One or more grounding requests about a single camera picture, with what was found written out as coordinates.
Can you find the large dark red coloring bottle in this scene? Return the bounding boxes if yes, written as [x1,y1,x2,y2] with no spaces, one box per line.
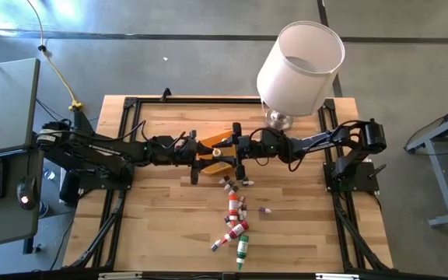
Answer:
[219,219,250,246]

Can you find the black aluminium table frame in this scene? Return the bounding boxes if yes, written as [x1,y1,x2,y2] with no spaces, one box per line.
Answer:
[63,95,395,273]

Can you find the grey computer desk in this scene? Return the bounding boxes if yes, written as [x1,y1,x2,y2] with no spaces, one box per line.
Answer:
[0,57,45,250]

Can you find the large green coloring bottle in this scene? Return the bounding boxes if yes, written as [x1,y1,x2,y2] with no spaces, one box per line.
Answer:
[236,233,250,271]

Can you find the black computer mouse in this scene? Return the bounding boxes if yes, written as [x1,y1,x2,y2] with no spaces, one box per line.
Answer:
[16,174,39,212]

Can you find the silver metal bracket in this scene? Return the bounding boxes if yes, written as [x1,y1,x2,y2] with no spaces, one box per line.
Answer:
[315,272,360,280]
[98,271,144,280]

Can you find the yellow plastic bin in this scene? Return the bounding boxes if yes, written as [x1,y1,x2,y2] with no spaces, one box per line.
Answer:
[197,130,237,177]

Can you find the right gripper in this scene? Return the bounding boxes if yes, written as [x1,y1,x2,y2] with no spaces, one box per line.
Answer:
[211,121,264,181]

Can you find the yellow extension cable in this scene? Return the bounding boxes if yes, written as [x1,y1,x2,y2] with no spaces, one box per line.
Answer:
[24,0,85,113]

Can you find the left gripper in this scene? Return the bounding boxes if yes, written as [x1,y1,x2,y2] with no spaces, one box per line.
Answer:
[175,130,215,187]

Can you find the white shade silver table lamp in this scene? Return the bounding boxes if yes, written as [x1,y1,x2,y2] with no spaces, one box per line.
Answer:
[255,19,347,134]

